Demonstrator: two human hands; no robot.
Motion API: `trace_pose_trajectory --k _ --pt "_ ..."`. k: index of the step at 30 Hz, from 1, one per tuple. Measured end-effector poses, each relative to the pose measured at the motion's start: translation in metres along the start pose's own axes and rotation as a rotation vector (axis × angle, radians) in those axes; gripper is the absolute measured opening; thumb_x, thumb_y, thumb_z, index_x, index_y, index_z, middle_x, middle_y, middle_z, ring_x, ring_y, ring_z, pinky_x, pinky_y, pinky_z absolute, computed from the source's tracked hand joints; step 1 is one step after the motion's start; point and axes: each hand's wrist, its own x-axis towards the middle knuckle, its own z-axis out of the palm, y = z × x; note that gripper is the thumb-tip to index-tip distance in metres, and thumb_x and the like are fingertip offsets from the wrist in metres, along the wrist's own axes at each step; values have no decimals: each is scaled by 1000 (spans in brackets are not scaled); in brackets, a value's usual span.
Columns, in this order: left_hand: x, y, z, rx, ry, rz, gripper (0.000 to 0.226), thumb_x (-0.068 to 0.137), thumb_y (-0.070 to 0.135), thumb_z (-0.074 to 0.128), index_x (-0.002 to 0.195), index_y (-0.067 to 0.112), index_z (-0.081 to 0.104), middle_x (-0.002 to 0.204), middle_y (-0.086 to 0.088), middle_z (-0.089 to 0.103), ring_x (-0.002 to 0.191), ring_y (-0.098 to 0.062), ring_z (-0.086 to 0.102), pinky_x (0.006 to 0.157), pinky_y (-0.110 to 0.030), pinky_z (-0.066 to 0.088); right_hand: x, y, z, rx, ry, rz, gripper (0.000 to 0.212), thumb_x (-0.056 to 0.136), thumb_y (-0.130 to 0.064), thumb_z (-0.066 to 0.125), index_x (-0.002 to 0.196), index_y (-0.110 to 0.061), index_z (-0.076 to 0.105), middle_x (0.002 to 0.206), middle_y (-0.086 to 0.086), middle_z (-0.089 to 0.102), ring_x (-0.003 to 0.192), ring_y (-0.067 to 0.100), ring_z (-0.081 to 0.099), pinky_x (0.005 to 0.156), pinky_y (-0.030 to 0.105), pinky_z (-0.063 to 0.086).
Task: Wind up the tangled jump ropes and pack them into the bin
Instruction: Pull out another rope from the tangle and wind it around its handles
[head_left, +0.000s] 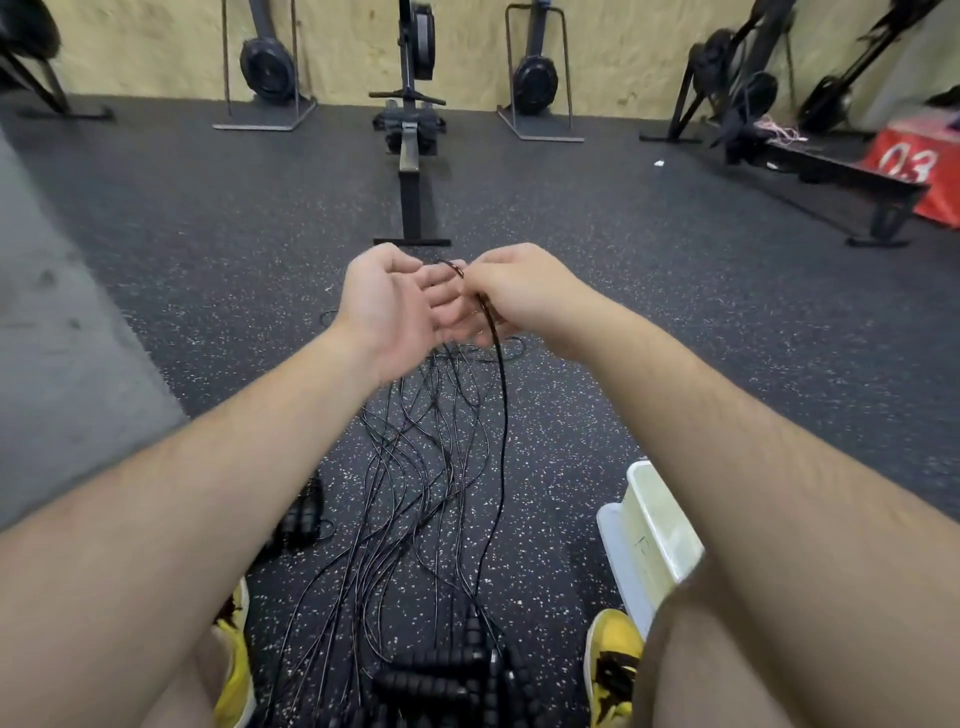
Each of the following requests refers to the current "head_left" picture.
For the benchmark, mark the person's left hand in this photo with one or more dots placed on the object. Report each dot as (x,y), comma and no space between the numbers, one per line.
(382,315)

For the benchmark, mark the person's right hand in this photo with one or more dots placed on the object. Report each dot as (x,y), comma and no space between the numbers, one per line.
(536,296)

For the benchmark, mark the person's right fingers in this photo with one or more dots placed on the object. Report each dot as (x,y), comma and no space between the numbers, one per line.
(480,289)

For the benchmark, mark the person's left thumb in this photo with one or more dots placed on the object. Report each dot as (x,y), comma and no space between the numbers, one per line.
(397,256)

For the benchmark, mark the person's left forearm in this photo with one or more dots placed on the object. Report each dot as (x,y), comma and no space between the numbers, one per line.
(180,495)

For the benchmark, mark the person's right forearm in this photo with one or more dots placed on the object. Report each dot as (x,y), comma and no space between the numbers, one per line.
(750,465)

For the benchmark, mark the white plastic bin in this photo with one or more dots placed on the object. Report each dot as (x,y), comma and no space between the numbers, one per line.
(652,532)

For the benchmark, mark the yellow right shoe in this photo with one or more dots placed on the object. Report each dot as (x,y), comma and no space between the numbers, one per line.
(611,667)

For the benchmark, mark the yellow shoe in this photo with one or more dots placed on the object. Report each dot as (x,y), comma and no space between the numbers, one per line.
(238,675)
(611,667)

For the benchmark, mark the person's right leg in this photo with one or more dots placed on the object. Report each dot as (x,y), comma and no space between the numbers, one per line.
(697,660)

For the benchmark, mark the person's leg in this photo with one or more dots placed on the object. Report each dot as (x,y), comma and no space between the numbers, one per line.
(697,660)
(191,686)

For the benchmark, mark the yellow left shoe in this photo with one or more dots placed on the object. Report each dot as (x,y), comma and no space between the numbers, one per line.
(238,675)

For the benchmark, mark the red plyo box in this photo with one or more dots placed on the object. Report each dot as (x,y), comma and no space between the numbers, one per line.
(911,165)

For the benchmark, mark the person's left leg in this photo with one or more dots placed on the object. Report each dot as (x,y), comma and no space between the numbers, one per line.
(191,686)

